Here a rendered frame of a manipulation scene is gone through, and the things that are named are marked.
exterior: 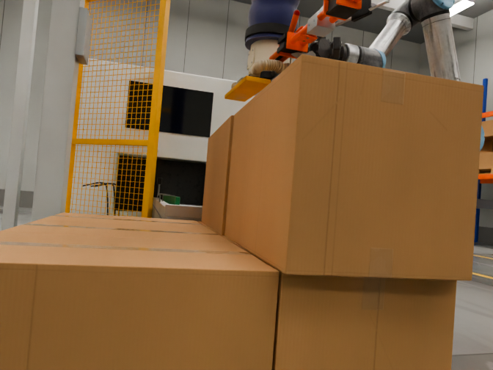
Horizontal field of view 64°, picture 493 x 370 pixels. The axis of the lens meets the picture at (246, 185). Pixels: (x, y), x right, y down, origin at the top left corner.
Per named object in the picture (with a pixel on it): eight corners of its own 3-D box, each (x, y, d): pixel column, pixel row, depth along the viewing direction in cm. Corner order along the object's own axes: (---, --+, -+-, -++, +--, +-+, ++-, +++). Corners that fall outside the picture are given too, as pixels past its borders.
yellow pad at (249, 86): (224, 98, 179) (224, 87, 179) (245, 102, 182) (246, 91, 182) (245, 80, 146) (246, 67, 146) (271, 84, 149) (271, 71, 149)
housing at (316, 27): (305, 33, 125) (306, 19, 125) (324, 37, 127) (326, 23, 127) (315, 25, 118) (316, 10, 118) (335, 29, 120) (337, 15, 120)
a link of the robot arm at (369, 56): (387, 73, 149) (389, 47, 149) (359, 67, 145) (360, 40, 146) (373, 79, 158) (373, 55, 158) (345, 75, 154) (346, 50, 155)
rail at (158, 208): (151, 215, 417) (152, 197, 418) (156, 215, 418) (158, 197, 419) (161, 245, 194) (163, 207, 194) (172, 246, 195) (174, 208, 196)
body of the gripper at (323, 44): (306, 64, 150) (334, 69, 153) (316, 56, 142) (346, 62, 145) (307, 44, 150) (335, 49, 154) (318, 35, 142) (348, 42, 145)
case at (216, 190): (201, 221, 188) (207, 138, 189) (281, 226, 196) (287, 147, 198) (221, 235, 129) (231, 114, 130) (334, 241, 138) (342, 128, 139)
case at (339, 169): (224, 236, 128) (234, 114, 130) (336, 242, 138) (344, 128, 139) (285, 274, 70) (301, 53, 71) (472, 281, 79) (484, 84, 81)
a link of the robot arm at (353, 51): (358, 65, 146) (360, 40, 146) (346, 63, 144) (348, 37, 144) (345, 72, 154) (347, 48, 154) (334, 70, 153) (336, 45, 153)
